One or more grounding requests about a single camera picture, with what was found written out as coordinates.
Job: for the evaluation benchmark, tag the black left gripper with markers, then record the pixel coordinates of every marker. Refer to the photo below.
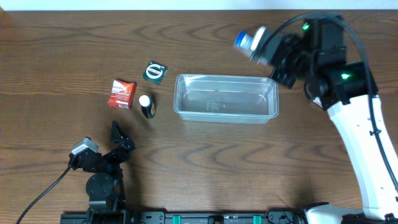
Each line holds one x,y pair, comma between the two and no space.
121,149

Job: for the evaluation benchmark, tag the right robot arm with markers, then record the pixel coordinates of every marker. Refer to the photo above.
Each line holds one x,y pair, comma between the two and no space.
331,60

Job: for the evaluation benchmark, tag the dark green round-logo packet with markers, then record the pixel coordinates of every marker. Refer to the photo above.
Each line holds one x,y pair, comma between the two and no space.
155,72

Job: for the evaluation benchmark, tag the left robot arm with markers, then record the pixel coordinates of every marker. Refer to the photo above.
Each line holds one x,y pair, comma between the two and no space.
105,187

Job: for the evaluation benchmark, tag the blue Kool Fever box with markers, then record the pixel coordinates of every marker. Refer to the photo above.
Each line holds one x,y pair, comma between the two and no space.
246,43

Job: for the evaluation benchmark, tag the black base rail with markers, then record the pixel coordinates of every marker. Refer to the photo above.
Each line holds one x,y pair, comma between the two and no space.
153,217

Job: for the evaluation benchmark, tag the red orange packet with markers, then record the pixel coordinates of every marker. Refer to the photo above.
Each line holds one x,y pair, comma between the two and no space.
122,94

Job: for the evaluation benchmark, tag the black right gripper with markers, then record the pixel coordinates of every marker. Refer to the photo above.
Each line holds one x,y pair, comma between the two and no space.
285,73

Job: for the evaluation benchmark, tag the small black bottle white cap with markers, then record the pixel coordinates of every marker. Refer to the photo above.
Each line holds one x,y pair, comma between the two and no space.
147,106

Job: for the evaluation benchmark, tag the clear plastic container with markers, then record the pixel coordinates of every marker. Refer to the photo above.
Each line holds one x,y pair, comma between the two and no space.
226,99

